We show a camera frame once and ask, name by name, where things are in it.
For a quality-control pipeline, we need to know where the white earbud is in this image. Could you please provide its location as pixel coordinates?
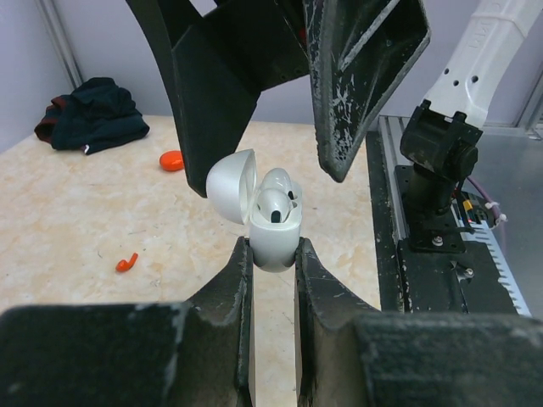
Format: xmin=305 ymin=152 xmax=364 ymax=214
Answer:
xmin=257 ymin=188 xmax=294 ymax=224
xmin=260 ymin=168 xmax=297 ymax=200

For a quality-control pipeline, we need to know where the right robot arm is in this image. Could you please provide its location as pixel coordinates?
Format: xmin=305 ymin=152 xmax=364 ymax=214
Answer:
xmin=129 ymin=1 xmax=542 ymax=224

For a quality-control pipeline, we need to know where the orange earbud charging case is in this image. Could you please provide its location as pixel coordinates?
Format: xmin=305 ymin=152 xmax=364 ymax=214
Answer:
xmin=159 ymin=150 xmax=184 ymax=172

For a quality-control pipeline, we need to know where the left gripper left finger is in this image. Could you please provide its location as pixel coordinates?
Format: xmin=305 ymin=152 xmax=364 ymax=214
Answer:
xmin=1 ymin=238 xmax=254 ymax=406

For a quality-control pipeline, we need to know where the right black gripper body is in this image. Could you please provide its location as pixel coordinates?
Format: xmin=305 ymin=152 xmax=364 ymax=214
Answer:
xmin=189 ymin=1 xmax=309 ymax=92

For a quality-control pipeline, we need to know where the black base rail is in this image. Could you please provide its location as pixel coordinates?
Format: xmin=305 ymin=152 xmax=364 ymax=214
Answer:
xmin=366 ymin=115 xmax=532 ymax=317

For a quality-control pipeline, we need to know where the dark blue cloth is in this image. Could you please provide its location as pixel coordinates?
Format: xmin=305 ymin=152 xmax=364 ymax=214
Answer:
xmin=34 ymin=77 xmax=149 ymax=155

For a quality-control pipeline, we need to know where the white earbud charging case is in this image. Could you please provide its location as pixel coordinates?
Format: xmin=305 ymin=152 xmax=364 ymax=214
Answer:
xmin=206 ymin=149 xmax=303 ymax=273

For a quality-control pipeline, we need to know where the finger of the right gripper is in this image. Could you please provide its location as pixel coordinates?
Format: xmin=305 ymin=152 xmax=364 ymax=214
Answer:
xmin=303 ymin=0 xmax=430 ymax=182
xmin=128 ymin=1 xmax=264 ymax=197

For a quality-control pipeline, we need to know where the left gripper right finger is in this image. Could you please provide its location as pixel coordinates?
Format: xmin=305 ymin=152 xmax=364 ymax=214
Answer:
xmin=294 ymin=238 xmax=542 ymax=406

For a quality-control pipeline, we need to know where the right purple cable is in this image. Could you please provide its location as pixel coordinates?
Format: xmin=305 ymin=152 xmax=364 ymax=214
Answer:
xmin=466 ymin=176 xmax=508 ymax=230

